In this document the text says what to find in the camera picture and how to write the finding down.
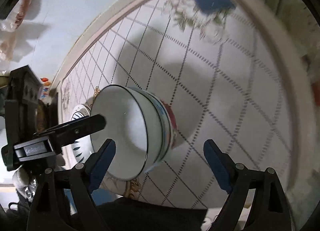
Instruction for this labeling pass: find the pink checked floral tablecloth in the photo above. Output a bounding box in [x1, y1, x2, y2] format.
[59, 0, 297, 209]

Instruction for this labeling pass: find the small white bowl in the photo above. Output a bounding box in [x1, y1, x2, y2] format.
[91, 85, 163, 180]
[129, 87, 173, 172]

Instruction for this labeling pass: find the orange fruit sticker poster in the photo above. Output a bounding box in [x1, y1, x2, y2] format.
[40, 78, 52, 100]

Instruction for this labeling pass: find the blue striped white plate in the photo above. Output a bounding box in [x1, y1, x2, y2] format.
[70, 104, 94, 163]

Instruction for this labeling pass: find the large floral white bowl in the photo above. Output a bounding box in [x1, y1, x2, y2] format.
[160, 100, 183, 151]

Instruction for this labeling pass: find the crumpled plastic bag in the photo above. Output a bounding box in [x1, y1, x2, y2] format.
[0, 0, 51, 72]

